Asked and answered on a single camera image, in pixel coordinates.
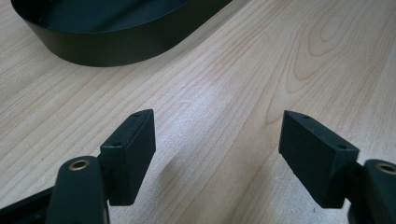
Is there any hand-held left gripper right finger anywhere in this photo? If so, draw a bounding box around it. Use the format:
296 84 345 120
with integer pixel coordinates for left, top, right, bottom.
277 109 361 209

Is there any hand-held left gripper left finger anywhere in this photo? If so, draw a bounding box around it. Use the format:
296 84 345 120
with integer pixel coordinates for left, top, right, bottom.
99 108 157 207

